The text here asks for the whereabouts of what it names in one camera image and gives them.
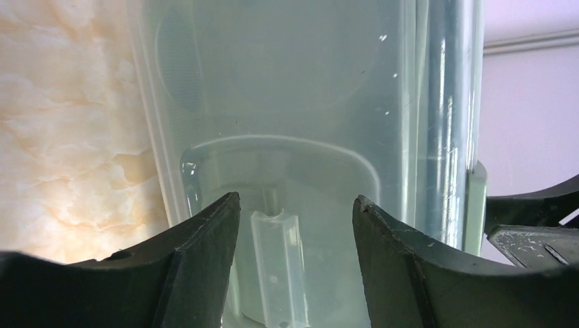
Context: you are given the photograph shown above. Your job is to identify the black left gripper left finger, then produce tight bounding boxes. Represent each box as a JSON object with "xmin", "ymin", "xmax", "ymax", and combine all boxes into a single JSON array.
[{"xmin": 1, "ymin": 193, "xmax": 240, "ymax": 327}]

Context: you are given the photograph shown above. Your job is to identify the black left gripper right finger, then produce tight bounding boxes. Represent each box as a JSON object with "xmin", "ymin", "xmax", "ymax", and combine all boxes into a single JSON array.
[{"xmin": 352, "ymin": 195, "xmax": 578, "ymax": 327}]

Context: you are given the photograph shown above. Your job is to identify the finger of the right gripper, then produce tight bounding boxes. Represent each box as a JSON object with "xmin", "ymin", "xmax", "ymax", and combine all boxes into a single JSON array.
[{"xmin": 484, "ymin": 176, "xmax": 578, "ymax": 269}]

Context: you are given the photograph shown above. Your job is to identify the green plastic tool box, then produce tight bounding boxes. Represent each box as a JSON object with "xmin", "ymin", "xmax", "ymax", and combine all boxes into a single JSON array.
[{"xmin": 124, "ymin": 0, "xmax": 485, "ymax": 327}]

